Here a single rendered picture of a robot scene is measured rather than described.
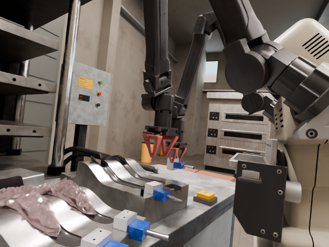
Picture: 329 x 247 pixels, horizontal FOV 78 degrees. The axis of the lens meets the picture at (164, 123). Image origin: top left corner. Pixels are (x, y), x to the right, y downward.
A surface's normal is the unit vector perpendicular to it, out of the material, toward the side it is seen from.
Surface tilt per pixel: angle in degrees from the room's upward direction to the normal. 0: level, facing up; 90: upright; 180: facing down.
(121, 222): 90
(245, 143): 90
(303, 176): 90
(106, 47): 90
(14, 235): 29
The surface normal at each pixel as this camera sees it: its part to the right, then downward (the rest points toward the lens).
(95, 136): -0.40, -0.06
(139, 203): -0.59, -0.08
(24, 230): 0.54, -0.83
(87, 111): 0.80, 0.07
